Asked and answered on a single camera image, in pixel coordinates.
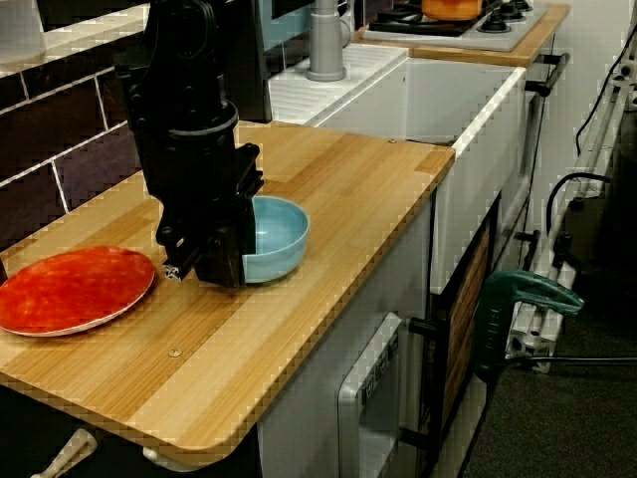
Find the white hook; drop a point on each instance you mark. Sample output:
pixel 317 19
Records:
pixel 169 460

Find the dark upright post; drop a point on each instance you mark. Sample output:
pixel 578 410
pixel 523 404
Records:
pixel 244 74

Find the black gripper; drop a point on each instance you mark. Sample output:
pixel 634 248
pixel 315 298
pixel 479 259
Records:
pixel 204 184

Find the aluminium frame rail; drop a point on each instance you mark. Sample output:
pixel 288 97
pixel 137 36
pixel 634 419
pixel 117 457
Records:
pixel 542 299

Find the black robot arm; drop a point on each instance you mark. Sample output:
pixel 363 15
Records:
pixel 174 60

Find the black framed wood door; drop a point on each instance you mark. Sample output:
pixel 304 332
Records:
pixel 468 309

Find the light blue bowl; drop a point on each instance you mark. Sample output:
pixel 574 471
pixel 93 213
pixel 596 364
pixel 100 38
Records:
pixel 281 239

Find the grey white faucet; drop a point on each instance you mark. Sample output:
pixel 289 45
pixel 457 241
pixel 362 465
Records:
pixel 326 45

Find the white dispenser panel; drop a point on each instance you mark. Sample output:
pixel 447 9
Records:
pixel 368 398

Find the white kitchen cabinet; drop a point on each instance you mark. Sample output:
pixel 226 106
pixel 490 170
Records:
pixel 308 398

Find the red round plate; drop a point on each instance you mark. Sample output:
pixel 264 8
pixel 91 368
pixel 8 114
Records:
pixel 74 291

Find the orange pot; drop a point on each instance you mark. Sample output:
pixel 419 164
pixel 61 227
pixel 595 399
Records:
pixel 450 9

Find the grey toy stove top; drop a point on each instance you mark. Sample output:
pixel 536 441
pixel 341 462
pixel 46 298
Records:
pixel 448 37

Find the green clamp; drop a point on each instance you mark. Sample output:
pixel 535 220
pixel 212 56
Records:
pixel 502 309

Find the teal plastic bin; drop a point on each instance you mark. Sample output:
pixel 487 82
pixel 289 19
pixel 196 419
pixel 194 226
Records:
pixel 286 20

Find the white toy sink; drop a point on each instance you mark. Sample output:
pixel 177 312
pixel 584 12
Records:
pixel 478 199

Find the white wooden peg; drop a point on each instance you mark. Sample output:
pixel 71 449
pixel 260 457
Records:
pixel 64 453

